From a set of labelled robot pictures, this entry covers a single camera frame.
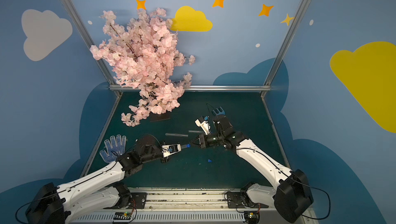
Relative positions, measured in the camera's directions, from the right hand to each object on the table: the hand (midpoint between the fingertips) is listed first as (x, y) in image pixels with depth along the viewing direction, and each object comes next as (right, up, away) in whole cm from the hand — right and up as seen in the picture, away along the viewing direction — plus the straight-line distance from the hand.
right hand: (193, 142), depth 74 cm
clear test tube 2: (-1, +1, +27) cm, 27 cm away
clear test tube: (-16, 0, +24) cm, 29 cm away
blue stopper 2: (+8, -13, +12) cm, 20 cm away
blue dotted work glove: (-48, -9, +18) cm, 52 cm away
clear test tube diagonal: (-5, -1, -2) cm, 5 cm away
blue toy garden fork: (+17, +13, +34) cm, 40 cm away
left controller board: (-35, -36, -1) cm, 50 cm away
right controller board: (+28, -36, -1) cm, 46 cm away
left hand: (-8, -1, +4) cm, 9 cm away
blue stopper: (-3, -1, -2) cm, 3 cm away
